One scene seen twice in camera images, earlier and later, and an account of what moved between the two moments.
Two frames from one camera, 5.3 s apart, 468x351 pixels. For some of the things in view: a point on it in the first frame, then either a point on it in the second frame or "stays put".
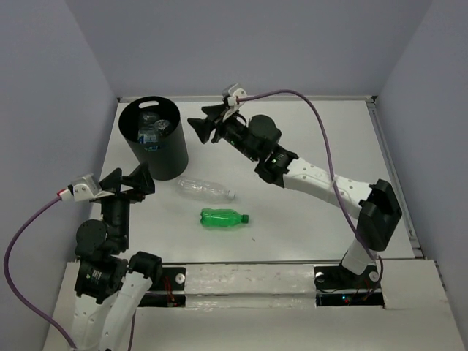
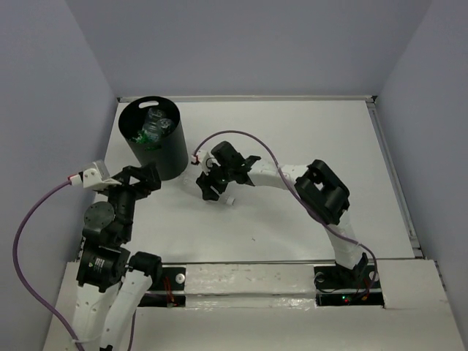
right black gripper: [202, 127] to [205, 182]
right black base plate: [336, 287] stays put
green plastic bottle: [222, 217] to [145, 137]
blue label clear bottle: [147, 137] to [151, 131]
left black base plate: [172, 278] stays put
